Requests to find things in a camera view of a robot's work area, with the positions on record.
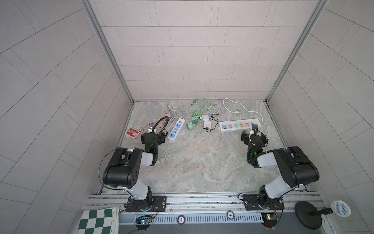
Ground long colourful socket power strip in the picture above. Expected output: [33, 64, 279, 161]
[218, 119, 262, 133]

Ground white charger with black cable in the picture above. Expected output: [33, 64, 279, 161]
[203, 114, 219, 133]

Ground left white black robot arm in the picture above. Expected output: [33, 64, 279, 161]
[98, 132, 167, 212]

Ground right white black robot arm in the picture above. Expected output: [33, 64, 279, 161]
[238, 125, 320, 211]

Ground small blue socket power strip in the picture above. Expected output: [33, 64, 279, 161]
[168, 118, 185, 143]

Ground red card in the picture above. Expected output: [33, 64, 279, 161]
[125, 127, 140, 139]

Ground green charger block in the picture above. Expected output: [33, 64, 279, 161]
[187, 122, 195, 130]

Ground right circuit board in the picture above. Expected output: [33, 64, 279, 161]
[261, 213, 278, 228]

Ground circuit board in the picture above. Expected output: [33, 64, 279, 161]
[135, 215, 153, 231]
[261, 213, 278, 228]

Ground left circuit board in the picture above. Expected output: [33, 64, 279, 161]
[135, 215, 153, 231]

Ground black round stand base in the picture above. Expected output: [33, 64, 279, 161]
[294, 201, 333, 230]

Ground green white checkerboard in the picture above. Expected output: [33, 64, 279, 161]
[75, 207, 119, 234]

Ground white round mesh disc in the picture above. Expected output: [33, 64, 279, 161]
[330, 199, 352, 218]

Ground white coiled cable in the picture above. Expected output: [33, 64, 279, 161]
[156, 146, 170, 163]

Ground pink charger with cable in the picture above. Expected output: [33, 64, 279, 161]
[140, 104, 178, 133]

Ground white power strip cord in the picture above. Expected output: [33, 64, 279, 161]
[222, 97, 264, 123]

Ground green cable bundle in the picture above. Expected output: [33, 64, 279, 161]
[189, 98, 215, 123]

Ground aluminium rail frame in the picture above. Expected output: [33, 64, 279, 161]
[85, 191, 325, 225]

